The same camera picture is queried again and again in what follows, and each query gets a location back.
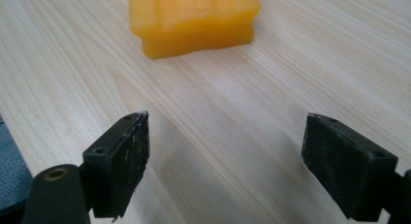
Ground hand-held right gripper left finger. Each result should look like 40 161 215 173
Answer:
82 110 151 220

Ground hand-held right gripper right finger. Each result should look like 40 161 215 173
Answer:
300 112 399 222

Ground orange soap bar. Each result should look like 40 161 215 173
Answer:
128 0 262 59

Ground blue-grey cloth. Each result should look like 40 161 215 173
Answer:
0 115 34 212

